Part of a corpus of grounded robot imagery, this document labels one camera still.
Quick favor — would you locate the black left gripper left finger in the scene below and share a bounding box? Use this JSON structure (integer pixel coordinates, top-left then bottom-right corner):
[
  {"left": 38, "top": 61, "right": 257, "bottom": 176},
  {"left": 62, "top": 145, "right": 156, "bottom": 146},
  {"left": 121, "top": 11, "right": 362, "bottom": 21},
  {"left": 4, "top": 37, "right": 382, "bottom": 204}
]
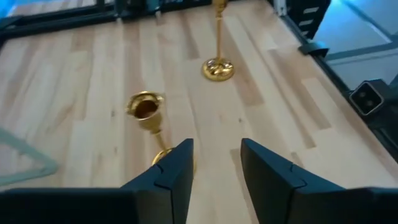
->
[{"left": 0, "top": 139, "right": 194, "bottom": 224}]

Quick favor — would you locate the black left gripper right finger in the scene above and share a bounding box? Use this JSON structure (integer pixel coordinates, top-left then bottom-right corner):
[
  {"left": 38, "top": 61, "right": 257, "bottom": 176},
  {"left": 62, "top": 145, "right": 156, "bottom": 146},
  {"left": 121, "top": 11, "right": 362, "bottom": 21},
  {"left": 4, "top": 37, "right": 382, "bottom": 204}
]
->
[{"left": 241, "top": 138, "right": 398, "bottom": 224}]

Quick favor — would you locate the gold candlestick holder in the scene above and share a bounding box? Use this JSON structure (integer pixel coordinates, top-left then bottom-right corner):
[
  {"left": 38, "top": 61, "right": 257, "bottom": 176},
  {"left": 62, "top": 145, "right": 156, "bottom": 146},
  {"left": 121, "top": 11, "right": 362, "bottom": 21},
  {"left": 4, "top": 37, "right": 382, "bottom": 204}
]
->
[
  {"left": 125, "top": 90, "right": 198, "bottom": 175},
  {"left": 201, "top": 0, "right": 236, "bottom": 83}
]

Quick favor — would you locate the black table clamp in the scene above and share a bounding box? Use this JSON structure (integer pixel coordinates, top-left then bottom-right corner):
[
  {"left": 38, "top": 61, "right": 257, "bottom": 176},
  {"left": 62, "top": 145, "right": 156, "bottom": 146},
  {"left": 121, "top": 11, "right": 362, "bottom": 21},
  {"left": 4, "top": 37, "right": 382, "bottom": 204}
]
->
[{"left": 297, "top": 40, "right": 330, "bottom": 59}]

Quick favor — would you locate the black slotted panel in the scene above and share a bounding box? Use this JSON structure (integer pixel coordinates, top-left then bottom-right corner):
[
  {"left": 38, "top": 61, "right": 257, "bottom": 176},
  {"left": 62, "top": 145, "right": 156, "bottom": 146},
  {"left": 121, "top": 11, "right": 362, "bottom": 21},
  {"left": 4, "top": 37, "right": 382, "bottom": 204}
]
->
[{"left": 285, "top": 0, "right": 332, "bottom": 40}]

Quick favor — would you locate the black table-level camera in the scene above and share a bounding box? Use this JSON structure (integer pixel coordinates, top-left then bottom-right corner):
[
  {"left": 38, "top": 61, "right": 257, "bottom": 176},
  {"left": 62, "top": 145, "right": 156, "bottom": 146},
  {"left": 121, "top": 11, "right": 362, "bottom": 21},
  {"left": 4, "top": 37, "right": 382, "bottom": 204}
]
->
[{"left": 348, "top": 78, "right": 388, "bottom": 116}]

